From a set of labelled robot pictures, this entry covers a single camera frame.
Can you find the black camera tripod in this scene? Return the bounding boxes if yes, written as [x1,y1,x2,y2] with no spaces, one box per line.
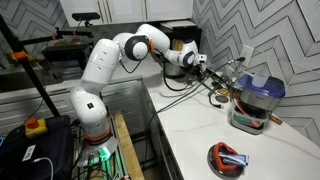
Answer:
[0,15,93,117]

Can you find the red heart cookie cutter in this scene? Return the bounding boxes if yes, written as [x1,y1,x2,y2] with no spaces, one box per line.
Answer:
[213,142,237,171]

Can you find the black microwave oven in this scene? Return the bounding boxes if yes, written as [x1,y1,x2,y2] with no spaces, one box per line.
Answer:
[155,23,202,48]

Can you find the wooden board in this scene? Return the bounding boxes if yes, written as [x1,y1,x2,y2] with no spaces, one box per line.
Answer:
[113,111,145,180]

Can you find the white wall outlet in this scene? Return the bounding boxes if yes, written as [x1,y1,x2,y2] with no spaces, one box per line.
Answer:
[240,45,253,67]

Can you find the red emergency stop button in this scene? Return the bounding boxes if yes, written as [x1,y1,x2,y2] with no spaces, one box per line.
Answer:
[25,118,48,138]

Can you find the black robot cable hose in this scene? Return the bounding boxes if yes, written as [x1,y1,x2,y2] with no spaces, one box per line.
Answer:
[151,49,198,92]

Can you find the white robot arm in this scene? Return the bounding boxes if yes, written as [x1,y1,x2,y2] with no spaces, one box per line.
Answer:
[70,24,207,145]

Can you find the white upper cabinets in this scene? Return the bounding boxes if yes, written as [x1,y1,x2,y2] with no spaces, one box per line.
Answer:
[59,0,193,27]

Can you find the steel utensil holding bucket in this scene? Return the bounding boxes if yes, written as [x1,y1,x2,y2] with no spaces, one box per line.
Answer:
[165,63,185,79]

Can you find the blue white packet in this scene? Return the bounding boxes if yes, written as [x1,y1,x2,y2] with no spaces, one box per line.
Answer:
[219,153,249,167]

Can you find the black equipment case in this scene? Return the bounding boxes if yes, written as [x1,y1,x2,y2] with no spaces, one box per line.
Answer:
[0,115,74,180]

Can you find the black handled kitchen utensil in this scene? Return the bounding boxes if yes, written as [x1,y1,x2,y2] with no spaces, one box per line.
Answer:
[205,68,230,88]

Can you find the black power cable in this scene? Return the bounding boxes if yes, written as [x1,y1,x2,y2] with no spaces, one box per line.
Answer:
[146,56,247,134]

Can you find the steel container with blue lid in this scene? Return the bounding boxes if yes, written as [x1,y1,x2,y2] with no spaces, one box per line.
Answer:
[229,75,286,135]

